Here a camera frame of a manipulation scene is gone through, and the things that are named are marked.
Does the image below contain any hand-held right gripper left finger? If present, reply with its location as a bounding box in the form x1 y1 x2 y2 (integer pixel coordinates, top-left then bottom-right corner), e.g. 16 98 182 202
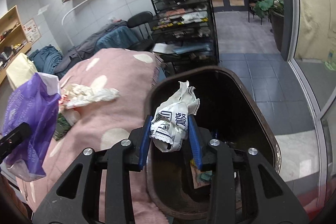
31 116 153 224

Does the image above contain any cream cloth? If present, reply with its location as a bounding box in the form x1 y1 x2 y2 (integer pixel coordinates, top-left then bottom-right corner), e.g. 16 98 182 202
6 53 38 89

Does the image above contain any crumpled white wrapper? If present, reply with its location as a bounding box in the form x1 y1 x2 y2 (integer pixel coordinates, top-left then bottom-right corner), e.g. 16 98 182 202
60 83 120 110

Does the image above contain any dark brown trash bin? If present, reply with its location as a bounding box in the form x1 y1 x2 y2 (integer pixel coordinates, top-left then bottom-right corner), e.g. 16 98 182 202
146 66 281 222

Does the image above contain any black mesh cart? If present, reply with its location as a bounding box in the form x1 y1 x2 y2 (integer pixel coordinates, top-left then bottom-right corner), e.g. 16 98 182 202
150 0 219 67

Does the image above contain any pink polka-dot blanket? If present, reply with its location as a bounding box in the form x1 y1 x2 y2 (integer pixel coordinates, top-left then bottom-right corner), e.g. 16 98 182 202
16 48 168 224

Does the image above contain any white curved pole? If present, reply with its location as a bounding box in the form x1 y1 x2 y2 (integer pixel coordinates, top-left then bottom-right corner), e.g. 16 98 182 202
61 0 109 51

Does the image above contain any dark plant pot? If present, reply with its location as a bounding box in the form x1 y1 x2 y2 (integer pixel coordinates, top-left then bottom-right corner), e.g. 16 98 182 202
270 11 285 52

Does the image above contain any crushed green plastic bottle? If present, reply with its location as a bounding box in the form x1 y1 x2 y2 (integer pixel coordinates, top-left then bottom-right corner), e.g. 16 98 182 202
52 109 80 141

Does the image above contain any teal pink packet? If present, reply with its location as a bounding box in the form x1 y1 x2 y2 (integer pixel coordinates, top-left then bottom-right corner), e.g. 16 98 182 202
191 158 214 189

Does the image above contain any pile of blue blankets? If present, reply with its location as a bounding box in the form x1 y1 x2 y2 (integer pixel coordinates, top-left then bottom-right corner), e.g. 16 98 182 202
28 45 63 75

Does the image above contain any wooden wall cabinet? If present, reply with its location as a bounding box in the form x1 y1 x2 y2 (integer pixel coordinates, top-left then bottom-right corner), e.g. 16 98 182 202
0 5 32 85

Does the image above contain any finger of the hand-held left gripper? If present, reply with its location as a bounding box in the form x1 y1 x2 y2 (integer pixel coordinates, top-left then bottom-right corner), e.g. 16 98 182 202
0 122 32 161

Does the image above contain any white printed paper packet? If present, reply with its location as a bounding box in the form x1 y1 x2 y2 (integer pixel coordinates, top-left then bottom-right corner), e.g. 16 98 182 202
150 80 200 153

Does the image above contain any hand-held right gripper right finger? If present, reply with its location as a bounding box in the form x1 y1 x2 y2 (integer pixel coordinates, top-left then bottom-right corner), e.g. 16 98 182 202
188 116 309 224

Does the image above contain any green potted plant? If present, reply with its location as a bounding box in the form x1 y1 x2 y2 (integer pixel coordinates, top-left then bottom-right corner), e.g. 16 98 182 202
254 0 284 18

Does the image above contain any black stool chair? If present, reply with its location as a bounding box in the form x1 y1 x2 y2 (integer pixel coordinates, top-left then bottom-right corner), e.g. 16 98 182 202
127 11 155 51

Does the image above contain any grey covered massage bed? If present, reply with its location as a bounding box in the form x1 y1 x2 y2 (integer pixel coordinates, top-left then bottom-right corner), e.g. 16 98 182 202
54 19 137 80

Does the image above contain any wall poster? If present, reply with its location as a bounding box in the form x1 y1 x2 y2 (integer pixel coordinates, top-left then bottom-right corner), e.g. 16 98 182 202
22 18 42 43

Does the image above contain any purple plastic bag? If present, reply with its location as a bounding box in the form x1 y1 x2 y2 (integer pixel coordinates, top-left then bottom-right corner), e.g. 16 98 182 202
1 72 61 182

